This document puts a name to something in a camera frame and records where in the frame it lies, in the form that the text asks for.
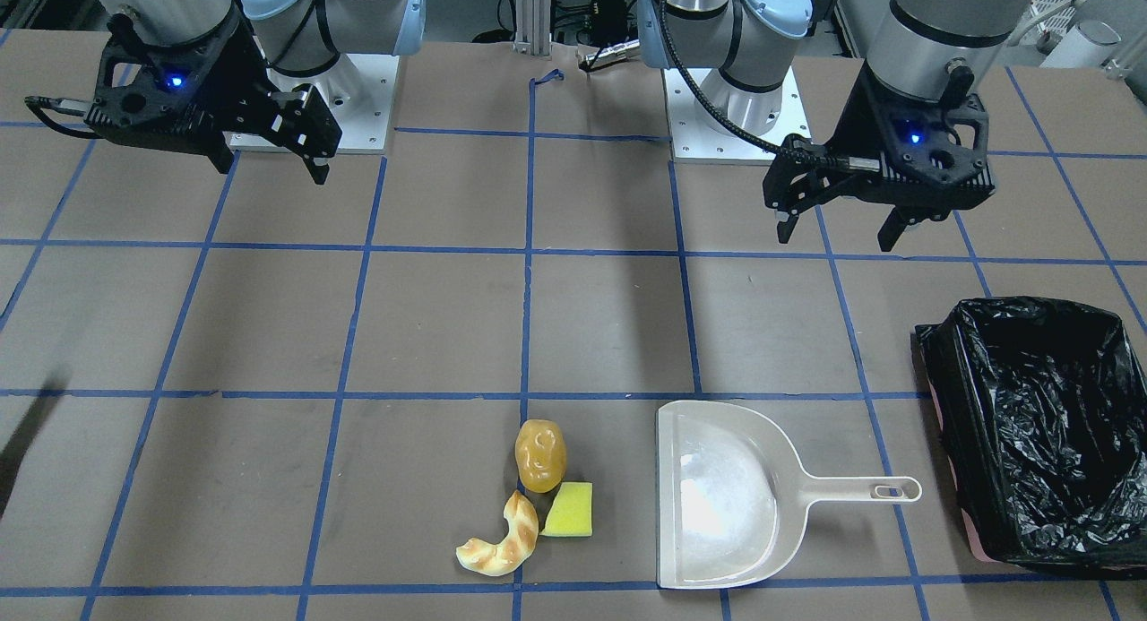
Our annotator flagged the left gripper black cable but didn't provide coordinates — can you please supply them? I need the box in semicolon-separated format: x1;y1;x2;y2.
657;0;884;172

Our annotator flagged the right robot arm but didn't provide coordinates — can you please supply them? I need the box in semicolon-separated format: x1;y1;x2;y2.
81;0;426;185

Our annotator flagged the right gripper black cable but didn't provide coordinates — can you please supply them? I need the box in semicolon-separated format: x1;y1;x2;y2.
24;95;99;140

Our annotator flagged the bin with black bag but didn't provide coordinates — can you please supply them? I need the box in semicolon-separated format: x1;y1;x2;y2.
915;296;1146;581

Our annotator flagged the aluminium frame post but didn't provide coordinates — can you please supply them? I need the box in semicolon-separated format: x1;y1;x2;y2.
513;0;553;60

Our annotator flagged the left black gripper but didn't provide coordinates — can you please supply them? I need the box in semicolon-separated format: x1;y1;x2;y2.
763;61;996;253

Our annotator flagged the yellow sponge piece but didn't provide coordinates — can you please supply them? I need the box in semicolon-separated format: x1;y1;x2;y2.
540;481;593;537

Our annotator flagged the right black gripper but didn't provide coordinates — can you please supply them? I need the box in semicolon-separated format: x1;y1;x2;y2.
87;11;341;185

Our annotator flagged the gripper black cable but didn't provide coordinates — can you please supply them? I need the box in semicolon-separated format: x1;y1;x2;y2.
24;95;99;140
657;0;884;172

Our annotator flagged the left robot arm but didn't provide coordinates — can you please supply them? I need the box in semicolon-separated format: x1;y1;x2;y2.
638;0;1031;251

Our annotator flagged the beige plastic dustpan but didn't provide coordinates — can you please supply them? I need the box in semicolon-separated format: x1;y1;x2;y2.
656;399;922;590

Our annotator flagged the croissant bread toy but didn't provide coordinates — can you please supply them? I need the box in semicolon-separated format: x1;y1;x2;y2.
455;490;539;577

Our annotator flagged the brown potato toy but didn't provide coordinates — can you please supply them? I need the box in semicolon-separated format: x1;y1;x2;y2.
513;419;568;494

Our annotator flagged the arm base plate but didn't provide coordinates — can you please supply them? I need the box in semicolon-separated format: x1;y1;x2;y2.
663;69;812;166
270;54;401;155

